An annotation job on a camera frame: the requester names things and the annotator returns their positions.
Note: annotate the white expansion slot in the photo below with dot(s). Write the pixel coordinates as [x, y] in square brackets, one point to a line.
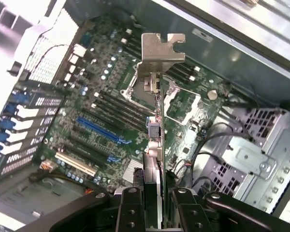
[75, 164]

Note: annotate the metal disk bay cage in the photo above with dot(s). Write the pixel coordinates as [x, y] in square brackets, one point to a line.
[256, 157]

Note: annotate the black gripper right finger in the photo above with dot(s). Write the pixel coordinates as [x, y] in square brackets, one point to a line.
[193, 215]

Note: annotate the blue expansion slot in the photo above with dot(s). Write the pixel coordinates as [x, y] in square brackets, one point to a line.
[99, 129]

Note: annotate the CPU socket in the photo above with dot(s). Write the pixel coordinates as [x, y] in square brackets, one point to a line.
[137, 94]

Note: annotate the grey power supply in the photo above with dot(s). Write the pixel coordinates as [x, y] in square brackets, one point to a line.
[26, 200]

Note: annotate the metal socket cover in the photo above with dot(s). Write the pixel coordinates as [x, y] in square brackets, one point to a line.
[171, 94]

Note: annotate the coin cell battery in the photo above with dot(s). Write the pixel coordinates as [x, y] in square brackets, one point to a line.
[212, 94]

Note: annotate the green motherboard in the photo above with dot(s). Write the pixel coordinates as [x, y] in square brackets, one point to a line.
[181, 142]

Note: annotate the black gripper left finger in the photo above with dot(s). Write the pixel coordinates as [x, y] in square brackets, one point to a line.
[130, 212]

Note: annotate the open black PC case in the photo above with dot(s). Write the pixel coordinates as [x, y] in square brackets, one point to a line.
[256, 36]

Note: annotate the silver chipset heatsink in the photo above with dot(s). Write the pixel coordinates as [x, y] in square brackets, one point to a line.
[131, 169]

